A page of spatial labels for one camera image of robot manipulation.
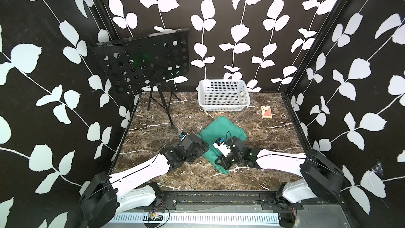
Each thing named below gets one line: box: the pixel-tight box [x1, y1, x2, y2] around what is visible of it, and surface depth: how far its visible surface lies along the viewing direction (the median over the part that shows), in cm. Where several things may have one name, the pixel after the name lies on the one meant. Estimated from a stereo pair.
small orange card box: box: [260, 105, 273, 119], surface depth 110 cm
